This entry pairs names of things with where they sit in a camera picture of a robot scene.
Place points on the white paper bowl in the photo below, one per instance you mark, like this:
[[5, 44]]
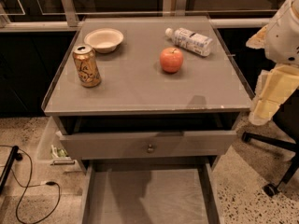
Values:
[[104, 40]]

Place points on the gold soda can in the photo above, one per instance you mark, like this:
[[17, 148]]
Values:
[[84, 59]]

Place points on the red apple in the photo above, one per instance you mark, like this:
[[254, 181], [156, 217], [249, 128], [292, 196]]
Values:
[[171, 60]]

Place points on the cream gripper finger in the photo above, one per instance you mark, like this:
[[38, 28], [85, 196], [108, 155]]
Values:
[[273, 88], [257, 40]]

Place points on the clear plastic water bottle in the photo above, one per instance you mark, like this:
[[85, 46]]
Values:
[[191, 41]]

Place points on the grey middle drawer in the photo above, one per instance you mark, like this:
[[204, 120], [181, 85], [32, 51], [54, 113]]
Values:
[[98, 146]]

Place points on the grey open bottom drawer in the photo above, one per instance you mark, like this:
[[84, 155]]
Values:
[[150, 194]]

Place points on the grey drawer cabinet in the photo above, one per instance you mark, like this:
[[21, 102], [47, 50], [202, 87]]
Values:
[[137, 96]]

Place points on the metal railing post left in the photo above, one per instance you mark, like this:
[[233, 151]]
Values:
[[70, 13]]

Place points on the black stand base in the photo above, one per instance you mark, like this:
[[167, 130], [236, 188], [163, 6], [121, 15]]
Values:
[[14, 155]]

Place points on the clear plastic storage bin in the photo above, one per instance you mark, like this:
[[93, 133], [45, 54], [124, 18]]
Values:
[[51, 151]]

